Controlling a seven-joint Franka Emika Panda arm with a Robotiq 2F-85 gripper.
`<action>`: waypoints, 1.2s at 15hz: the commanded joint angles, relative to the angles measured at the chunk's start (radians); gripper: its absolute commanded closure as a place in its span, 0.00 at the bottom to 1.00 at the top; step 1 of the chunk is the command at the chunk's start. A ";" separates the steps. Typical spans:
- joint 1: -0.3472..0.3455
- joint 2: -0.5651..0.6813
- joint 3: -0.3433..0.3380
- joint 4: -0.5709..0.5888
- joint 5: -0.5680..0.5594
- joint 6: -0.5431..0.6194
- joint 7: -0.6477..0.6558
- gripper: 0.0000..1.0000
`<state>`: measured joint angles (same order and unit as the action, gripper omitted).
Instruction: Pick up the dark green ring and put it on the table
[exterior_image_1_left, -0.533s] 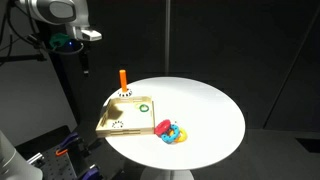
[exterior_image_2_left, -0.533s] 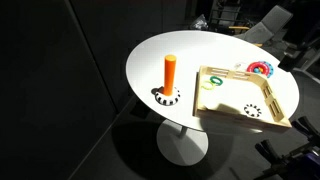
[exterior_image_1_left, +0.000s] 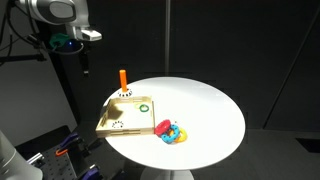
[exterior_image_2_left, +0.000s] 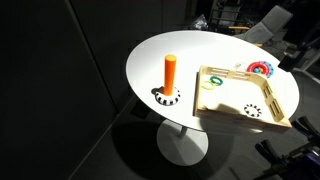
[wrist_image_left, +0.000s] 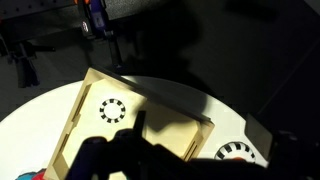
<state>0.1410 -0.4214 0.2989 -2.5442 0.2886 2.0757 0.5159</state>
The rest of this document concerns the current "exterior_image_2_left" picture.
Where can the orange peg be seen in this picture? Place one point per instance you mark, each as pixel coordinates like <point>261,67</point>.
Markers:
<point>170,73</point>

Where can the wooden tray with slatted walls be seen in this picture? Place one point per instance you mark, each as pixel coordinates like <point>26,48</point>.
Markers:
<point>230,115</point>

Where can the grey chair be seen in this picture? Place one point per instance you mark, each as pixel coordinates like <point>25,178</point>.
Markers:
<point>266,28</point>

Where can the black and purple equipment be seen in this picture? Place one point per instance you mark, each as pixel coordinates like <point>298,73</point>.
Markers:
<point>293,156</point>

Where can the white table pedestal base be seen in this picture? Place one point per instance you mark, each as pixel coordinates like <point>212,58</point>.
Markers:
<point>181,146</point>

